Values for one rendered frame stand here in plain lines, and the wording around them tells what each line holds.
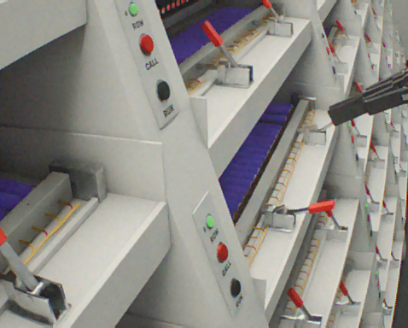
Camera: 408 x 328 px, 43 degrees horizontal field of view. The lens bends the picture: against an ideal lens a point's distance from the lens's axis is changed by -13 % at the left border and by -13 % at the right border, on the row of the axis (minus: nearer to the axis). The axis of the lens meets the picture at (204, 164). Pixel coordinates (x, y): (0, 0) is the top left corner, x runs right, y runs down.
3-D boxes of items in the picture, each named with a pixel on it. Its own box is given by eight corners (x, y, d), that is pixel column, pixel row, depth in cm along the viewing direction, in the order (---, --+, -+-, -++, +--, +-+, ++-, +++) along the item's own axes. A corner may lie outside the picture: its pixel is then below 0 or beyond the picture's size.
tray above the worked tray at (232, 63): (311, 39, 106) (309, -24, 100) (209, 193, 56) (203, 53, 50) (212, 31, 113) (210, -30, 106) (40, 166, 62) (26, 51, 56)
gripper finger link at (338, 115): (368, 111, 92) (368, 113, 91) (335, 125, 95) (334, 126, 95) (360, 96, 91) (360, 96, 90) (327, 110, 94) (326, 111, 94)
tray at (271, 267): (339, 132, 113) (340, 88, 109) (261, 338, 63) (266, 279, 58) (244, 120, 119) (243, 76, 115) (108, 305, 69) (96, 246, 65)
